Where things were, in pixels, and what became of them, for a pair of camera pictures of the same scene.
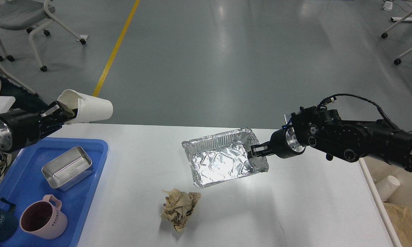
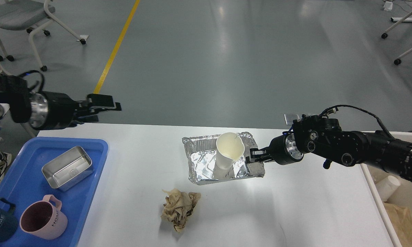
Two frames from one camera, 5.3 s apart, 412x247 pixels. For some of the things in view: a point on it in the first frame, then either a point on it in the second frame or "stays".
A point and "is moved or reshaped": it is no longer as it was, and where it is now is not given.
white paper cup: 89,109 is moved or reshaped
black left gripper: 15,129 to 50,110
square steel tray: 71,167 stays
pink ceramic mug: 44,219 stays
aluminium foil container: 223,157 stays
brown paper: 177,206 stays
